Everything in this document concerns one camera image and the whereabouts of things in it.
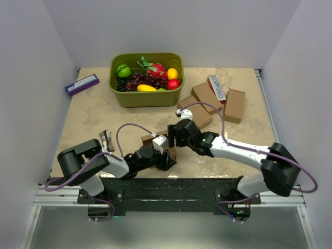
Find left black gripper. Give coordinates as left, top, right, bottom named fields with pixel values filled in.
left=137, top=145, right=176, bottom=171

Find brown paper box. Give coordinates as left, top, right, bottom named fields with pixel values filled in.
left=141, top=130, right=177, bottom=160

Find brown snack wrapper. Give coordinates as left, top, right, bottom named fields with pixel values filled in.
left=99, top=130, right=115, bottom=152

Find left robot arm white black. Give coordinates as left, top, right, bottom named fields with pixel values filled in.
left=57, top=137, right=176, bottom=203

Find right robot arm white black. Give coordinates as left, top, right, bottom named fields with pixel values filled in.
left=168, top=119, right=300, bottom=204

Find front folded brown box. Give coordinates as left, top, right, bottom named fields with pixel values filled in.
left=177, top=95, right=213, bottom=129

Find folded brown box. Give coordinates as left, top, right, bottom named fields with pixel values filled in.
left=177, top=95, right=213, bottom=129
left=223, top=89, right=245, bottom=124
left=191, top=82, right=223, bottom=111

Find middle folded brown box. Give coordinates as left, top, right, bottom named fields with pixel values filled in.
left=191, top=82, right=223, bottom=111

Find red white toothpaste box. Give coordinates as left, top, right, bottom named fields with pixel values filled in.
left=207, top=75, right=226, bottom=104

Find right folded brown box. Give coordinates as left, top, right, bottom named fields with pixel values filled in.
left=223, top=89, right=245, bottom=124

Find purple flat box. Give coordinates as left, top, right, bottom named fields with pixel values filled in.
left=65, top=74, right=100, bottom=96

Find red toy apple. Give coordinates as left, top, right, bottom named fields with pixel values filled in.
left=167, top=79, right=181, bottom=90

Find yellow toy mango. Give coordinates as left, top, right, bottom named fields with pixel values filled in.
left=137, top=84, right=157, bottom=92

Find yellow orange toy lemon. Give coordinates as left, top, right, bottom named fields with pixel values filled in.
left=167, top=68, right=179, bottom=80

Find olive green plastic basket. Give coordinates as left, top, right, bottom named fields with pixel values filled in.
left=108, top=52, right=184, bottom=107

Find red toy grapes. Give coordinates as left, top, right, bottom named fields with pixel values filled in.
left=125, top=73, right=167, bottom=91

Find pink toy dragon fruit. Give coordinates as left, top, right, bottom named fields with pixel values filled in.
left=137, top=57, right=168, bottom=80

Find dark blue toy grapes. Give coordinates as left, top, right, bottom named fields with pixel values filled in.
left=116, top=78, right=128, bottom=92

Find green toy watermelon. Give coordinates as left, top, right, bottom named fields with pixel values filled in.
left=116, top=64, right=132, bottom=78

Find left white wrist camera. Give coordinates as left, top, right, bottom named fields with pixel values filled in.
left=152, top=135, right=168, bottom=154

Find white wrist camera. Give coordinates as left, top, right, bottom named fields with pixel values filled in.
left=175, top=109, right=193, bottom=121
left=152, top=135, right=168, bottom=154

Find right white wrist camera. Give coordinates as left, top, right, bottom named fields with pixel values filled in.
left=175, top=109, right=193, bottom=121

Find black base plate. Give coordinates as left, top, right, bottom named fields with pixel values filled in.
left=77, top=178, right=261, bottom=221

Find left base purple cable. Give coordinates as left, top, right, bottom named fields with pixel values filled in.
left=85, top=194, right=116, bottom=223

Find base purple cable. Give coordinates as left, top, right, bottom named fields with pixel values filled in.
left=215, top=191, right=260, bottom=224
left=85, top=194, right=116, bottom=223

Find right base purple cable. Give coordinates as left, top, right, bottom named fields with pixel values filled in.
left=215, top=191, right=260, bottom=224

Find aluminium frame rail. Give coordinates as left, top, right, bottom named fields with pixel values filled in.
left=19, top=184, right=86, bottom=249

